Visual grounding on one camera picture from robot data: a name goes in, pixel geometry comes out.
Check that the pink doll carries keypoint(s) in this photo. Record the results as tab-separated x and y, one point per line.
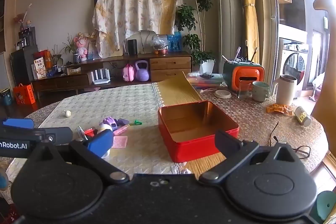
82	48

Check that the green tin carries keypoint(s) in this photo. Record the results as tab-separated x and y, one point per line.
5	98

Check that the small white ball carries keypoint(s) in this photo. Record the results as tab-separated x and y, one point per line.
67	113

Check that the floral sheet cover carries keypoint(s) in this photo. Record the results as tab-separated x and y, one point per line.
131	3

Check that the white round lid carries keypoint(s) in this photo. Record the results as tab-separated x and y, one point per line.
222	94

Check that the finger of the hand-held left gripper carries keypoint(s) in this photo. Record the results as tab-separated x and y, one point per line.
60	134
18	123

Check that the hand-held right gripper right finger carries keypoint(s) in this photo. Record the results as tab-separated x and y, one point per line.
227	144

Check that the white card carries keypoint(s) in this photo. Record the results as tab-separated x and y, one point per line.
80	132

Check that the cardboard box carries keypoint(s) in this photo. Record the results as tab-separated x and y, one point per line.
74	70

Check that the green ceramic mug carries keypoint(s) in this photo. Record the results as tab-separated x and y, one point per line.
260	92

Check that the clear drinking glass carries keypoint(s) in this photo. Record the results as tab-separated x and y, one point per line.
244	94

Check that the orange gift bag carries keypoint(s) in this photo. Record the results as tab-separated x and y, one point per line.
25	95

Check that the yellow table runner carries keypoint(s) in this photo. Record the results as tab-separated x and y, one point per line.
176	92

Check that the wooden shelf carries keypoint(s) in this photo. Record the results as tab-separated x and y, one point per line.
11	16

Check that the white pen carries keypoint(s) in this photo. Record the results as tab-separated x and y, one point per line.
225	58

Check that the yellow dotted bottle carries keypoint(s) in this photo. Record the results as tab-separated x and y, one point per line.
302	116

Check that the black cabinet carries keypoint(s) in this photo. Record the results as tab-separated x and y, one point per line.
21	66

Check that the orange snack wrapper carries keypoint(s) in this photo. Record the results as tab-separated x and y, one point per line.
278	108

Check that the white router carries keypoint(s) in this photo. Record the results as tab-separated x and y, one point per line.
101	78

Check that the washing machine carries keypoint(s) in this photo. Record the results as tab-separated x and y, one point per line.
292	64

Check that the pink plastic comb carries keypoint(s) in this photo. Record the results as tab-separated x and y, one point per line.
119	141

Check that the stack of books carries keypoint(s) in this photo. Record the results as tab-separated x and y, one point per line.
204	81

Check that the pink toy case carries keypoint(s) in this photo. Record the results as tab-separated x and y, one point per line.
128	74

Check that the small potted plant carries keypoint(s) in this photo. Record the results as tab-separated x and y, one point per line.
76	58
56	57

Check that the white tube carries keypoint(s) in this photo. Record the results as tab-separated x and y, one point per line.
237	53

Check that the orange green tissue box organizer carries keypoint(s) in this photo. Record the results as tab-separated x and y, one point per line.
248	73

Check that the purple kettlebell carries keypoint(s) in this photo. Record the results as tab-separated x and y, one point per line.
141	74

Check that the wooden tv cabinet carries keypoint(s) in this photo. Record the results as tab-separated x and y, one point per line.
170	64

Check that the red tin box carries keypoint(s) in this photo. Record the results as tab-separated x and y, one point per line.
199	150

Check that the green plastic object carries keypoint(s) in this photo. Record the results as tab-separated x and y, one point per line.
325	204

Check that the brush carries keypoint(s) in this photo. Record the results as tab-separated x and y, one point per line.
254	54

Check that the black coffee machine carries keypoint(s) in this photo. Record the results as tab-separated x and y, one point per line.
27	36

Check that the yellow curtain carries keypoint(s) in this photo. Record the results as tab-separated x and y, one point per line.
249	24

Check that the black cylinder speaker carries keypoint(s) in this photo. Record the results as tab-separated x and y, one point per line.
132	48

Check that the clear plastic bag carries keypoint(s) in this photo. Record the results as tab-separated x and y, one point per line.
160	43

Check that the brown eyeglasses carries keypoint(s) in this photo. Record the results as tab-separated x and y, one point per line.
302	151

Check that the cream quilted table mat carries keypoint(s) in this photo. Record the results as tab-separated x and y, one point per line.
110	100

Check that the small red toy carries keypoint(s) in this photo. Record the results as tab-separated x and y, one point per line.
89	132

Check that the white domed appliance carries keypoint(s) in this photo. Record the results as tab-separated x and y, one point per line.
147	40

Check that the white insulated mug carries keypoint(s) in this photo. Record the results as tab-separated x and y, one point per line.
286	92

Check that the dried flower vase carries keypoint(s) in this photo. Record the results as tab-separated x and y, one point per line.
21	18

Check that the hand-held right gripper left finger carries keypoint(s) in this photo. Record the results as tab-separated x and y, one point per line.
101	144

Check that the orange red bag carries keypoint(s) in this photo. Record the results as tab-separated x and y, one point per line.
47	57

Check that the white standing air conditioner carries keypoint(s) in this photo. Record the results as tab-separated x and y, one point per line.
228	16

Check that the white orange snack box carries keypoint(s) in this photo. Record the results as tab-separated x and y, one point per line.
40	70

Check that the green plastic clip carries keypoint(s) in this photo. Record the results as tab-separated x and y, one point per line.
137	123

